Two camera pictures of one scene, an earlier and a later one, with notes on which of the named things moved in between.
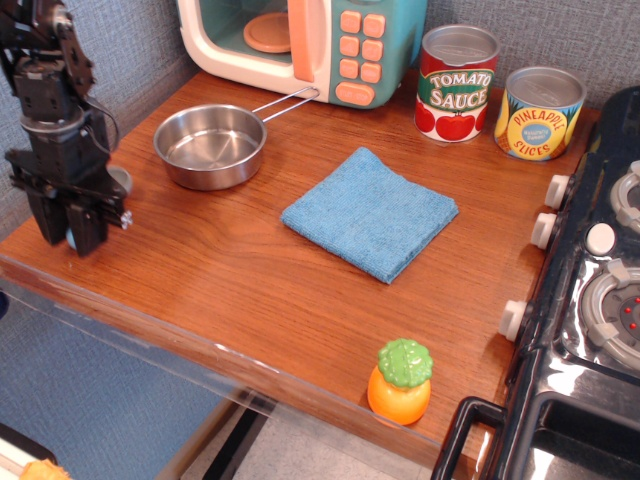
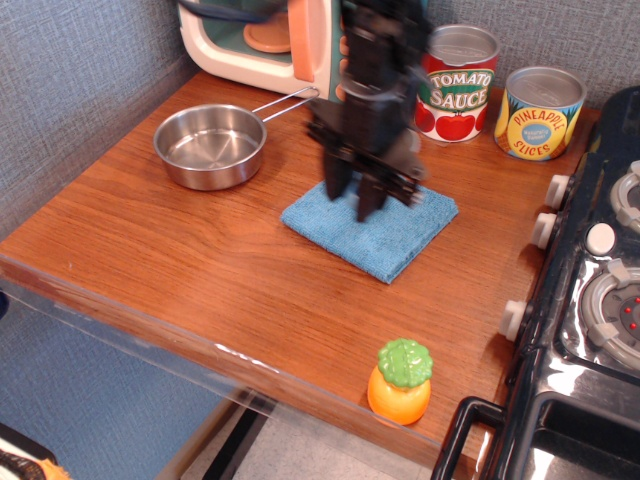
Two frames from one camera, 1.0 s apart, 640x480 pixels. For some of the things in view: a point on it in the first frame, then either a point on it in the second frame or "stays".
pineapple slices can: (539, 113) stays
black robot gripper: (71, 168) to (368, 143)
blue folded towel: (362, 212) stays
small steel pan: (215, 147) stays
